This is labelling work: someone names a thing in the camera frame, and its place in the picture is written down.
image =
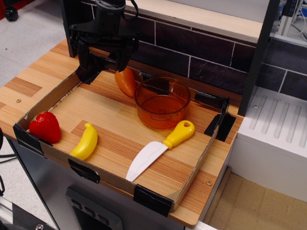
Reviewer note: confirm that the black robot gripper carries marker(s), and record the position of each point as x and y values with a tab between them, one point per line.
105	31

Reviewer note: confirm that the yellow toy banana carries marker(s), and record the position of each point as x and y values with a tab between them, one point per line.
87	144

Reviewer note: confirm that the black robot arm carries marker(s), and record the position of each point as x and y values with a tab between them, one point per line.
110	3

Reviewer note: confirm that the transparent orange plastic pot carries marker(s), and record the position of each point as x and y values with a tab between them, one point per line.
162	102

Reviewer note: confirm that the cardboard fence with black tape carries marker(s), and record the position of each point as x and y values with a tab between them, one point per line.
174	185

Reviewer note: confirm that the orange toy carrot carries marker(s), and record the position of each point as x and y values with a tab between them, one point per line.
126	81

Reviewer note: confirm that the red toy strawberry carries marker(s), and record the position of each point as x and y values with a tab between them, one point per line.
46	126

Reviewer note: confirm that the black caster wheel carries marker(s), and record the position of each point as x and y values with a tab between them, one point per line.
11	13

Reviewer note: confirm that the grey toy oven front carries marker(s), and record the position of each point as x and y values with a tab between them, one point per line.
90	215

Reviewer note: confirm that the white toy sink drainer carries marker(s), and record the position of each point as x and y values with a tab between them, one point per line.
271	145

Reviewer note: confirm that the toy knife yellow handle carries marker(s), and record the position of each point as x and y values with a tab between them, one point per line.
153	150

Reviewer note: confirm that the dark grey upright post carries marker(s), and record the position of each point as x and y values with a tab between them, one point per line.
268	30

